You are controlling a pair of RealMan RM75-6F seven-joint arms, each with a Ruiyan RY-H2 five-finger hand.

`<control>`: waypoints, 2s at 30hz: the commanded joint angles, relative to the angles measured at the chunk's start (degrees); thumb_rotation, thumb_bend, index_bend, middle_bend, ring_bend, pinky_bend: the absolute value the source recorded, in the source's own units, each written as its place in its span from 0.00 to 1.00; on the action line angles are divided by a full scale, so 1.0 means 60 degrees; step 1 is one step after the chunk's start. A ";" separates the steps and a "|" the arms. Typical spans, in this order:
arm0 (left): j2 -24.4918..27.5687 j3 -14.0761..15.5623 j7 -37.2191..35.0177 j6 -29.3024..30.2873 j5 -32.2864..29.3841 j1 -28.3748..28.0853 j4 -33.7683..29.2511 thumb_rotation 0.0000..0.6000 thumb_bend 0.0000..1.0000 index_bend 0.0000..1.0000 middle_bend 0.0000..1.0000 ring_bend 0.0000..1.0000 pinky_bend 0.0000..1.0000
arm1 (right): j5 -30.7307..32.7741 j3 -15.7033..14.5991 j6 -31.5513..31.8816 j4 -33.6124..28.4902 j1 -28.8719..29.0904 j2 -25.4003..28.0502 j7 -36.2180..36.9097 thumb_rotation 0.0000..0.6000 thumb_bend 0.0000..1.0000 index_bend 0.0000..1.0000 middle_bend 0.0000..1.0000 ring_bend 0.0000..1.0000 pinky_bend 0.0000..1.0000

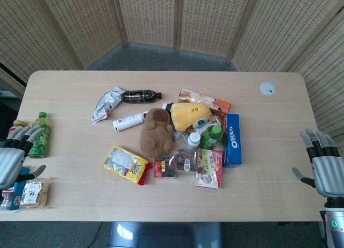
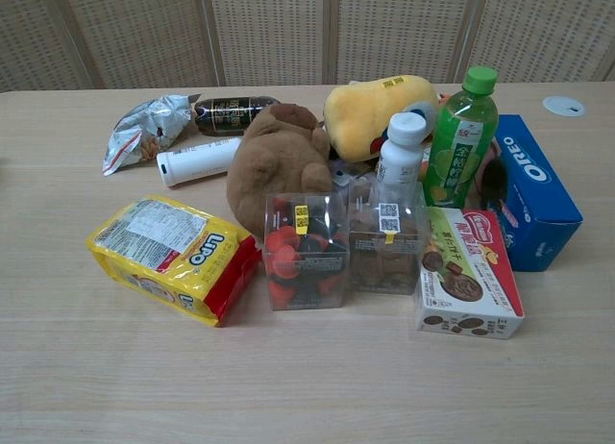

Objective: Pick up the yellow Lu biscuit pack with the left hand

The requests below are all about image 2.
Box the silver snack bag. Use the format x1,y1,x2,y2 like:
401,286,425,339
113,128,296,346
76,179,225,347
101,92,203,177

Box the clear box red black pieces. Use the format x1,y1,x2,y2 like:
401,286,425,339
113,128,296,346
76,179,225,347
262,191,352,312

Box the white cylindrical tube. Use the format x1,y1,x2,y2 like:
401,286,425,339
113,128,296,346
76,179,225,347
156,136,245,189

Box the white plastic medicine bottle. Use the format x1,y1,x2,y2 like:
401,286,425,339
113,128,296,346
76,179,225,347
375,111,429,190

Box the blue Oreo box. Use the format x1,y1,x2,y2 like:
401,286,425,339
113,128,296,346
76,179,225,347
488,113,584,273

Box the beige folding screen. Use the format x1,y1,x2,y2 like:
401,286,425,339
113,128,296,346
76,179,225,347
0,0,615,93

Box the dark brown drink bottle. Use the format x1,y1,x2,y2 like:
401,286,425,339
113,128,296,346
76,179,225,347
193,95,283,137

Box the yellow plush toy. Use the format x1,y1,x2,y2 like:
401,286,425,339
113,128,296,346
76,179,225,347
323,74,440,164

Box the brown plush toy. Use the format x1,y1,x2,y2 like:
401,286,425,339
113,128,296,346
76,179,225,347
226,102,333,238

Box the red white cookie box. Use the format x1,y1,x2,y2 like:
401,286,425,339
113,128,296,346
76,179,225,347
414,206,526,341

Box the green tea bottle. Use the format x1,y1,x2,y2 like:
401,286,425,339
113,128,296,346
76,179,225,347
427,65,500,210

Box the clear box brown snacks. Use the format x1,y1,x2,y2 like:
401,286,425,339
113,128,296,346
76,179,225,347
347,176,432,296

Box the yellow Lipo biscuit pack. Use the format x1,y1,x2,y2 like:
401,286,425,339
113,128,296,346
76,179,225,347
85,194,262,329

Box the round white table grommet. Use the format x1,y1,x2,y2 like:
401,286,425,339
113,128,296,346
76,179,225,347
542,95,587,118

